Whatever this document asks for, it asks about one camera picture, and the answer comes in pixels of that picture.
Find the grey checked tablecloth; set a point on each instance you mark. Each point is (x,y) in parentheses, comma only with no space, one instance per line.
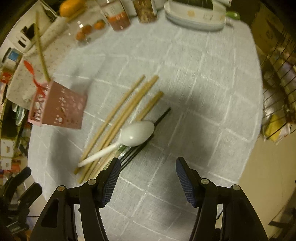
(211,110)

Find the floral cloth on cabinet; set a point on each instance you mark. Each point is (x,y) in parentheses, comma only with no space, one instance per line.
(57,41)

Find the stacked white plates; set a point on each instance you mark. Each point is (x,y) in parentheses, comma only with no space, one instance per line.
(202,25)

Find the red goji berry jar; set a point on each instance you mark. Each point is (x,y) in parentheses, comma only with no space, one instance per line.
(115,14)

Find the black wire rack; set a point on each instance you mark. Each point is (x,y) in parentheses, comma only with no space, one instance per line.
(278,76)

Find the pink utensil holder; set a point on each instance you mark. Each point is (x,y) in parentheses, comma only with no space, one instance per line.
(56,105)

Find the red plastic spoon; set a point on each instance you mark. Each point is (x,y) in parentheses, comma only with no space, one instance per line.
(31,70)

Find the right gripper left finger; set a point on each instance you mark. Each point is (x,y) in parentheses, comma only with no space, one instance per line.
(57,220)

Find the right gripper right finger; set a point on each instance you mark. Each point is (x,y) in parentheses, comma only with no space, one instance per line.
(224,213)

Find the blue label jar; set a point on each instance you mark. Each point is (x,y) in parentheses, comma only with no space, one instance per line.
(12,58)

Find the white bowl green handle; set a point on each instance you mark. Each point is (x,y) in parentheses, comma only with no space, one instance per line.
(203,10)

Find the glass jar with oranges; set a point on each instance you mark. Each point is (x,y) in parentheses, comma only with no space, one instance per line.
(87,26)

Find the white air fryer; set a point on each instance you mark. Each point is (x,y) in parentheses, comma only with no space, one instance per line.
(22,35)

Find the dried slices jar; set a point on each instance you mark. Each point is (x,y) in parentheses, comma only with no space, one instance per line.
(145,10)

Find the large orange fruit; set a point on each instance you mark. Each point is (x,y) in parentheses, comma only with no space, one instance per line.
(70,7)

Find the black chopstick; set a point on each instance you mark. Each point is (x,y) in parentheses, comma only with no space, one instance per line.
(130,153)

